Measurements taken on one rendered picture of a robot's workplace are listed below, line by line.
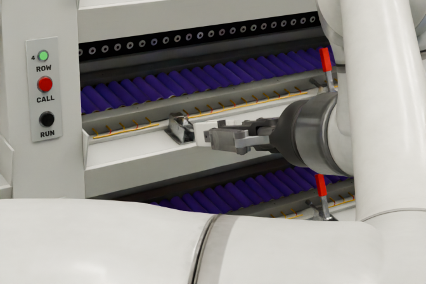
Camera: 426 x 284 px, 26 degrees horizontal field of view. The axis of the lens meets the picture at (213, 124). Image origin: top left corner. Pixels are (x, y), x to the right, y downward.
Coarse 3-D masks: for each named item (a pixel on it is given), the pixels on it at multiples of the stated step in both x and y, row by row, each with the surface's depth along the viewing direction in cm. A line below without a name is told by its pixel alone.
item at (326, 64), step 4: (324, 48) 138; (320, 52) 138; (324, 52) 138; (328, 52) 138; (320, 56) 138; (324, 56) 137; (328, 56) 138; (324, 60) 137; (328, 60) 138; (324, 64) 138; (328, 64) 138; (324, 68) 138; (328, 68) 138; (328, 72) 138; (328, 76) 138; (328, 80) 138; (332, 80) 138; (328, 84) 138; (332, 84) 138; (328, 88) 138; (332, 88) 138; (328, 92) 139
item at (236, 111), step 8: (304, 96) 139; (312, 96) 140; (264, 104) 135; (272, 104) 135; (280, 104) 136; (224, 112) 131; (232, 112) 131; (240, 112) 132; (192, 120) 128; (200, 120) 129; (144, 128) 124; (152, 128) 124; (160, 128) 125; (112, 136) 121; (120, 136) 122; (128, 136) 122
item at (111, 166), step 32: (288, 32) 151; (320, 32) 155; (96, 64) 132; (128, 64) 135; (128, 128) 124; (96, 160) 116; (128, 160) 118; (160, 160) 121; (192, 160) 124; (224, 160) 128; (96, 192) 117
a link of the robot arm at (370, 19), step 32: (320, 0) 82; (352, 0) 71; (384, 0) 70; (416, 0) 80; (352, 32) 69; (384, 32) 67; (416, 32) 83; (352, 64) 67; (384, 64) 65; (416, 64) 65; (352, 96) 65; (384, 96) 62; (416, 96) 63; (352, 128) 63; (384, 128) 60; (416, 128) 60; (352, 160) 63; (384, 160) 58; (416, 160) 58; (384, 192) 55; (416, 192) 53
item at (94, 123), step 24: (312, 72) 143; (336, 72) 144; (192, 96) 130; (216, 96) 131; (240, 96) 134; (264, 96) 137; (288, 96) 138; (96, 120) 120; (120, 120) 123; (144, 120) 125
